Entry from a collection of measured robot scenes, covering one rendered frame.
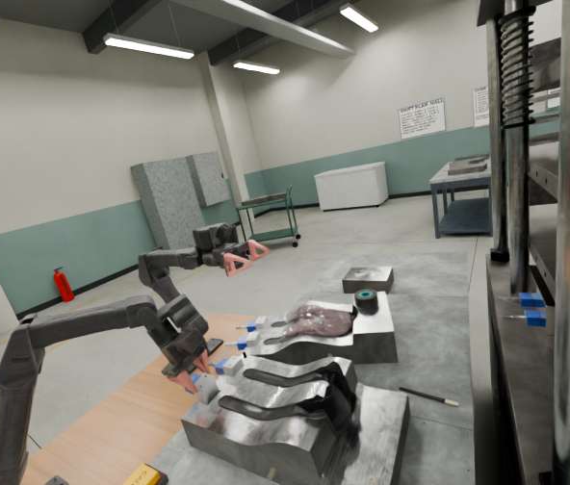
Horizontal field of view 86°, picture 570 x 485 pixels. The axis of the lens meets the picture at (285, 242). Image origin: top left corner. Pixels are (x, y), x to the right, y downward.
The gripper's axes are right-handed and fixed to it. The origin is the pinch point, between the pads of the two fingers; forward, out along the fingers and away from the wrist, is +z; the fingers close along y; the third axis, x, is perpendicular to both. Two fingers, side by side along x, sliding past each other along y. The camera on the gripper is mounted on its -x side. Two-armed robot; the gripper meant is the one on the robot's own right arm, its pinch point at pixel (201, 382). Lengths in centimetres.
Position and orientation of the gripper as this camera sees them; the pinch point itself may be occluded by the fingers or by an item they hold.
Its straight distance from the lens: 91.1
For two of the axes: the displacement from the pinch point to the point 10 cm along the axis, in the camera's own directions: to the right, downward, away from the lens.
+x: -7.0, 3.5, 6.2
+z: 5.5, 8.2, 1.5
